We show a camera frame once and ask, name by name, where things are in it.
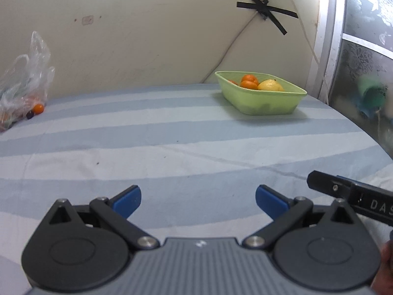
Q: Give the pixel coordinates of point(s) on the floral patterned glass pane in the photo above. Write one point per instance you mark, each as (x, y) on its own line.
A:
(368, 21)

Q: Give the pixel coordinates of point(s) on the small dark grape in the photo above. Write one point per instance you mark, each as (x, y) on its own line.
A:
(29, 115)

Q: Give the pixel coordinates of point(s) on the person's right hand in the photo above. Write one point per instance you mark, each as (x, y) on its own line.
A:
(387, 270)

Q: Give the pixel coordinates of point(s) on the small mandarin orange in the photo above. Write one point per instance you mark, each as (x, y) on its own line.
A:
(38, 108)

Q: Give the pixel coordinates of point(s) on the blurry green object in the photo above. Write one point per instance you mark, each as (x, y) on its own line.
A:
(373, 95)

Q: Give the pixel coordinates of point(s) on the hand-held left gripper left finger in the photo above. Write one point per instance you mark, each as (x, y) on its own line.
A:
(130, 197)

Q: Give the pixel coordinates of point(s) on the striped bed sheet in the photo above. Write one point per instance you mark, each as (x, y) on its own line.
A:
(184, 147)

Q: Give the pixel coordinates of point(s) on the black tape strip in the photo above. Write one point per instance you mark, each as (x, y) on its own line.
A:
(276, 21)
(285, 13)

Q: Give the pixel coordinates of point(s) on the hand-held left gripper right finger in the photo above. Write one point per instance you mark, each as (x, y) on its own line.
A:
(267, 200)

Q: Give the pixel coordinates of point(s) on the white window frame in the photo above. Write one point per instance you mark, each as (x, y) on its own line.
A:
(327, 37)

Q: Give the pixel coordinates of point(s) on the yellow lemon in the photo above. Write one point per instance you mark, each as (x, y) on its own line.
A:
(270, 86)

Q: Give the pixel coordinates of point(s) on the green plastic basin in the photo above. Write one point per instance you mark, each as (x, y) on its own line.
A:
(264, 104)

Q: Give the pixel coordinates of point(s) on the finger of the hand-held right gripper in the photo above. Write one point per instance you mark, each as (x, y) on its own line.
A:
(325, 182)

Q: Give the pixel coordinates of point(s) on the clear plastic bag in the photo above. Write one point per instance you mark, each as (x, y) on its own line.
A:
(27, 73)

